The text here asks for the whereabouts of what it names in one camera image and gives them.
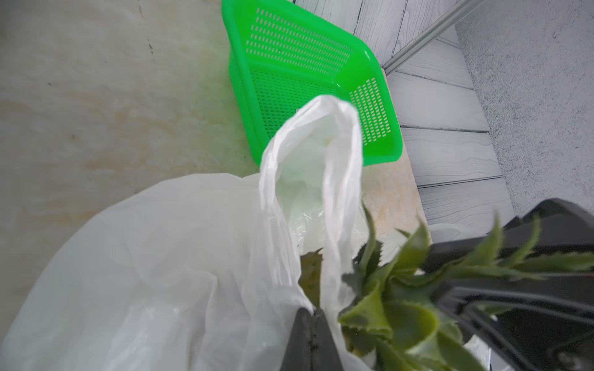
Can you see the right metal frame post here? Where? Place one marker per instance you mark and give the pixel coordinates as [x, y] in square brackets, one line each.
[424, 21]

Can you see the white plastic bag lemon print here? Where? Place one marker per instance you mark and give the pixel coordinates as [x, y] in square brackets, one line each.
[207, 272]

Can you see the green plastic basket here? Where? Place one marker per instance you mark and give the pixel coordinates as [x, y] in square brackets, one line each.
[281, 57]

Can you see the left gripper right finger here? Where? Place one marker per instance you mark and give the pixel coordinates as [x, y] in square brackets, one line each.
[325, 354]

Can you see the pineapple front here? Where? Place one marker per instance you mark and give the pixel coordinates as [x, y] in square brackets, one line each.
[393, 321]

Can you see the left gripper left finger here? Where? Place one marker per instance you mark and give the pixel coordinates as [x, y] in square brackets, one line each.
[298, 354]

